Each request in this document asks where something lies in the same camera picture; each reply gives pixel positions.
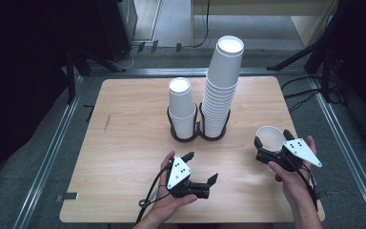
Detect person's left hand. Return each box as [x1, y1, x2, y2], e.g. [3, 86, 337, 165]
[152, 150, 199, 219]

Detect black hanging cable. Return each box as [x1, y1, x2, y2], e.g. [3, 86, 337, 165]
[184, 0, 212, 50]

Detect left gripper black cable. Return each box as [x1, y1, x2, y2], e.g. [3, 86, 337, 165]
[135, 164, 173, 224]

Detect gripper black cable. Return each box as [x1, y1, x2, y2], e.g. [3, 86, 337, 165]
[135, 164, 173, 224]
[294, 158, 319, 212]

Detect person's right hand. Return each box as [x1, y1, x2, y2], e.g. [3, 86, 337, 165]
[267, 135, 319, 208]

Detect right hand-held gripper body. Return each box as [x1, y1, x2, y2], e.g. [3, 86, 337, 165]
[255, 137, 324, 173]

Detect black floor cable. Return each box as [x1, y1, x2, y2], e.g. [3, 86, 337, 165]
[287, 92, 320, 114]
[280, 74, 323, 92]
[283, 88, 322, 99]

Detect aluminium frame rail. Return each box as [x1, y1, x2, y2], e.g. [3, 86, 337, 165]
[87, 67, 306, 78]
[308, 75, 366, 229]
[12, 75, 85, 229]

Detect grey table bracket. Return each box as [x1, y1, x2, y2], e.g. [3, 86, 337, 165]
[55, 192, 79, 203]

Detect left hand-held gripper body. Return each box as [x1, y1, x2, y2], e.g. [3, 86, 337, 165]
[166, 155, 212, 200]

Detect white paper cup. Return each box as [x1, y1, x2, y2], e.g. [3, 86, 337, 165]
[254, 125, 288, 154]

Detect black metal stand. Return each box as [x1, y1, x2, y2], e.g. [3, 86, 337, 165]
[64, 47, 127, 105]

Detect white cable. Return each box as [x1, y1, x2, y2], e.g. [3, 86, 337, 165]
[118, 44, 141, 71]

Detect tall stack of white cups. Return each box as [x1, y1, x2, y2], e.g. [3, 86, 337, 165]
[201, 34, 246, 138]

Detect light wooden desk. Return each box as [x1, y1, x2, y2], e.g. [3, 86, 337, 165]
[190, 0, 339, 49]

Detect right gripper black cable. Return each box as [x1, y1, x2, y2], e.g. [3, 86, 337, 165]
[294, 158, 319, 212]

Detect dark curtain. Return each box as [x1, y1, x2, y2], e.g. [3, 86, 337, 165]
[0, 0, 103, 220]

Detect short stack of white cups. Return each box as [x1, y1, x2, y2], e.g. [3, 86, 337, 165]
[168, 76, 198, 140]

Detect black tripod stand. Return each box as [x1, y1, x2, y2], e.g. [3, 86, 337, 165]
[266, 0, 351, 72]

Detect black wire cup holder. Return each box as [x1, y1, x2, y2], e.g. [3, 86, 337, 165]
[166, 102, 232, 143]

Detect black cabinet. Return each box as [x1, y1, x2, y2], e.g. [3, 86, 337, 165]
[96, 0, 138, 62]

